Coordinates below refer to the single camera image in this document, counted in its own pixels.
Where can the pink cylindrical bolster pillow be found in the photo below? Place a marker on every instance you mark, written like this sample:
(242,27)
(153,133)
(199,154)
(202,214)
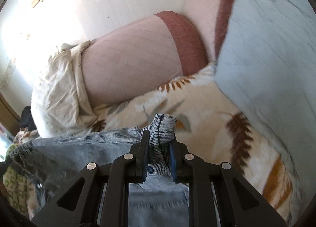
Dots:
(140,57)

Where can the white patterned pillow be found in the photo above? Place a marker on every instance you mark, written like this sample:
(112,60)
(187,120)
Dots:
(59,104)

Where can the leaf pattern fleece blanket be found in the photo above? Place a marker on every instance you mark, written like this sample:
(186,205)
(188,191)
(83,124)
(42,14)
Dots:
(213,128)

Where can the light blue quilt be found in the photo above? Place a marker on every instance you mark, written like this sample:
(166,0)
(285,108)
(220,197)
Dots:
(267,68)

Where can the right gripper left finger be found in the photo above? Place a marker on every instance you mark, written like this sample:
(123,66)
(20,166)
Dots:
(98,195)

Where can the green white patterned cloth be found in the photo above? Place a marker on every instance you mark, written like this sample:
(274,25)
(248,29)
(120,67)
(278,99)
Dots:
(21,193)

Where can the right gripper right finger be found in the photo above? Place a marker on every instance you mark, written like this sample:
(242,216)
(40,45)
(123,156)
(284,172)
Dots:
(218,194)

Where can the black garment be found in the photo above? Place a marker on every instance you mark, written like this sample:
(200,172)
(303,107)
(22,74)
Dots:
(26,120)

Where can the blue denim jeans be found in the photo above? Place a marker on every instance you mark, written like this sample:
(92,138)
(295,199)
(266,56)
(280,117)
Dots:
(50,163)

